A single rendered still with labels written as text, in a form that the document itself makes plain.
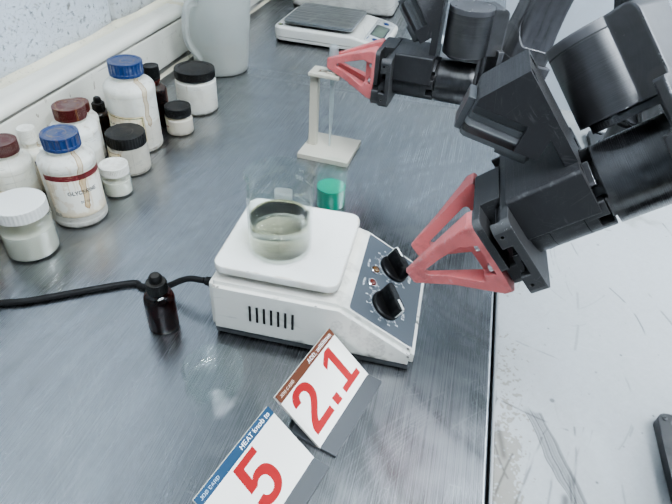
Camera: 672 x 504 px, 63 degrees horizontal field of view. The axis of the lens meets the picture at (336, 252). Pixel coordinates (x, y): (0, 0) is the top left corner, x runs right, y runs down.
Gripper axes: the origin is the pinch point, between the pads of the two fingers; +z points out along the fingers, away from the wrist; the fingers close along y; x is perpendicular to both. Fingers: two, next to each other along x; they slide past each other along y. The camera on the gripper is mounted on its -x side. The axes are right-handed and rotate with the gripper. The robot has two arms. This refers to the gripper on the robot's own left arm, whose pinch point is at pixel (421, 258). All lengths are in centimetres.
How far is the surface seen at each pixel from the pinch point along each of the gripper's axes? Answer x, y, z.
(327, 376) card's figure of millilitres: 4.3, 5.4, 11.6
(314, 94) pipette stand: -9.2, -39.1, 17.6
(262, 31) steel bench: -19, -91, 44
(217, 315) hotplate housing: -3.7, 1.4, 20.6
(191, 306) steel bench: -4.3, -1.6, 25.8
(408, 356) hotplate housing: 8.6, 1.1, 6.5
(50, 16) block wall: -40, -36, 43
